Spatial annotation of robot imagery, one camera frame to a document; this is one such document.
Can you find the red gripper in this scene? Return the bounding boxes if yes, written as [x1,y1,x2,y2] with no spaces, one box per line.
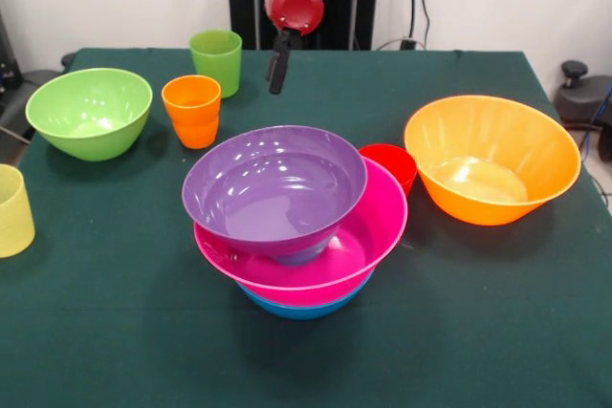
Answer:
[264,0,327,96]

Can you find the orange plastic cup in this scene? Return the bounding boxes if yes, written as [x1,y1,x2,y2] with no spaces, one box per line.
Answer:
[161,74,223,150]

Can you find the purple plastic bowl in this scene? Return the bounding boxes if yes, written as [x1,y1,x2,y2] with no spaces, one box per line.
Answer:
[181,125,369,259]

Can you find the small blue plastic bowl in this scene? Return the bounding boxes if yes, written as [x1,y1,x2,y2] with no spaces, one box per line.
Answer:
[270,240,331,267]

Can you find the green plastic bowl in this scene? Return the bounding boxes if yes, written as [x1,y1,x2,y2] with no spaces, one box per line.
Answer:
[25,67,154,162]

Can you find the pink plastic bowl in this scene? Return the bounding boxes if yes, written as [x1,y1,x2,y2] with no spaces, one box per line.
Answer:
[192,157,409,308]

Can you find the green plastic cup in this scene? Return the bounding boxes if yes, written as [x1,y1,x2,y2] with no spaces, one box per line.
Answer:
[189,30,244,99]

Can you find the red plastic cup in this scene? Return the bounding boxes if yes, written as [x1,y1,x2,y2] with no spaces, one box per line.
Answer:
[358,143,418,199]

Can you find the large orange plastic bowl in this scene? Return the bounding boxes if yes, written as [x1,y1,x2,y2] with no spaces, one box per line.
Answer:
[404,95,582,226]

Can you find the large blue plastic bowl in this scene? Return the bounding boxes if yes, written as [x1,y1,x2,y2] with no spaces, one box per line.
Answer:
[235,268,377,321]

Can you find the black equipment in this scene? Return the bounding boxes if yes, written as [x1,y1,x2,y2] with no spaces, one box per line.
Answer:
[0,11,63,144]

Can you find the yellow plastic cup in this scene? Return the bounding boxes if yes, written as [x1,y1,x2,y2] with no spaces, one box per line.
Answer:
[0,163,36,259]

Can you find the dark green tablecloth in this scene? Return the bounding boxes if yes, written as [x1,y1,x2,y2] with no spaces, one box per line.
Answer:
[0,47,612,408]

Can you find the black wheeled base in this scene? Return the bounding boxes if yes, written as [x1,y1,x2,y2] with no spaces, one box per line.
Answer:
[553,59,612,163]

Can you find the blue cable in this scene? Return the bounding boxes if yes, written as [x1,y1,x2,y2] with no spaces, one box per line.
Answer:
[576,85,612,156]

